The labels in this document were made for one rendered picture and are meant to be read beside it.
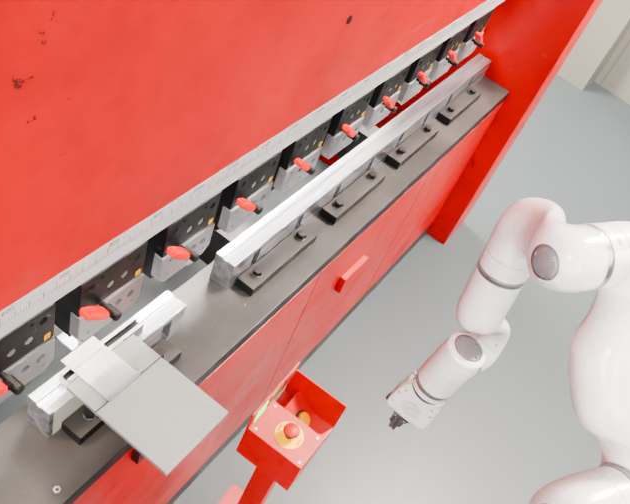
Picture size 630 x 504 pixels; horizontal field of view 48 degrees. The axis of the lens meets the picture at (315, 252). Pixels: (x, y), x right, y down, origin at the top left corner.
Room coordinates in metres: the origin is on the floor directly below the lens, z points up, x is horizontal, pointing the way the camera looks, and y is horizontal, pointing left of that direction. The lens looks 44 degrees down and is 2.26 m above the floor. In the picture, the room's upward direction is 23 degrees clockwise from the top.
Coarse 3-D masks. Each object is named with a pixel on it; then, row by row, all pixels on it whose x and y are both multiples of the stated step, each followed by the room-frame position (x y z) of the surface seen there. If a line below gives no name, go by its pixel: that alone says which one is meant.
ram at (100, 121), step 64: (0, 0) 0.54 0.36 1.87; (64, 0) 0.61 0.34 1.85; (128, 0) 0.70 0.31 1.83; (192, 0) 0.81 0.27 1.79; (256, 0) 0.95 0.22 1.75; (320, 0) 1.15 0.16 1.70; (384, 0) 1.42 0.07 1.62; (448, 0) 1.83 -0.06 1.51; (0, 64) 0.54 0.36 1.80; (64, 64) 0.62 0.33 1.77; (128, 64) 0.71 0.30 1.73; (192, 64) 0.84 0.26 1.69; (256, 64) 1.00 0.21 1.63; (320, 64) 1.23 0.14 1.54; (384, 64) 1.57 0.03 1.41; (0, 128) 0.54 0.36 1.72; (64, 128) 0.62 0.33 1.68; (128, 128) 0.73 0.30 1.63; (192, 128) 0.87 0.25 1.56; (256, 128) 1.06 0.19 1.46; (0, 192) 0.53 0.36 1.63; (64, 192) 0.63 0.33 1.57; (128, 192) 0.75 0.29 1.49; (0, 256) 0.53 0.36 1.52; (64, 256) 0.63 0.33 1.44
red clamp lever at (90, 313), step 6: (90, 306) 0.66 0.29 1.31; (96, 306) 0.67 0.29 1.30; (102, 306) 0.69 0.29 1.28; (108, 306) 0.70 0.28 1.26; (84, 312) 0.64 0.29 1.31; (90, 312) 0.65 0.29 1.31; (96, 312) 0.66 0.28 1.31; (102, 312) 0.67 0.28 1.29; (108, 312) 0.68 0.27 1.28; (114, 312) 0.70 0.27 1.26; (120, 312) 0.70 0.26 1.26; (84, 318) 0.64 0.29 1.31; (90, 318) 0.64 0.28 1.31; (96, 318) 0.65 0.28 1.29; (102, 318) 0.67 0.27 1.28; (114, 318) 0.69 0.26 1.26
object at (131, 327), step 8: (128, 320) 0.88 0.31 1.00; (120, 328) 0.85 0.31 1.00; (128, 328) 0.87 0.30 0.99; (136, 328) 0.87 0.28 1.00; (112, 336) 0.83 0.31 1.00; (120, 336) 0.84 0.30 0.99; (128, 336) 0.84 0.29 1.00; (104, 344) 0.81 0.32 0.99; (96, 352) 0.78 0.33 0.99; (64, 376) 0.71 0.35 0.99; (64, 384) 0.70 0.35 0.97
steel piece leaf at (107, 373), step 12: (108, 348) 0.80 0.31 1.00; (96, 360) 0.76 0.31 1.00; (108, 360) 0.77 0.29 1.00; (120, 360) 0.78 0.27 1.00; (84, 372) 0.73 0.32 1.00; (96, 372) 0.74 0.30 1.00; (108, 372) 0.75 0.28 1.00; (120, 372) 0.76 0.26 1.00; (132, 372) 0.77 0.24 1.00; (96, 384) 0.71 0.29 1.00; (108, 384) 0.72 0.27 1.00; (120, 384) 0.73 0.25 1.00; (108, 396) 0.70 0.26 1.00
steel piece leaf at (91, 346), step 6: (84, 342) 0.79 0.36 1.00; (90, 342) 0.79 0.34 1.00; (96, 342) 0.80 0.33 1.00; (78, 348) 0.77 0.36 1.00; (84, 348) 0.77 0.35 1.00; (90, 348) 0.78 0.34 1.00; (96, 348) 0.79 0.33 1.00; (72, 354) 0.75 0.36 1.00; (78, 354) 0.76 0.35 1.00; (84, 354) 0.76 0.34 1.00; (90, 354) 0.77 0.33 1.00; (66, 360) 0.73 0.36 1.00; (72, 360) 0.74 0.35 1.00; (78, 360) 0.74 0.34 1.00; (84, 360) 0.75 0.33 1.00; (72, 366) 0.73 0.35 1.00
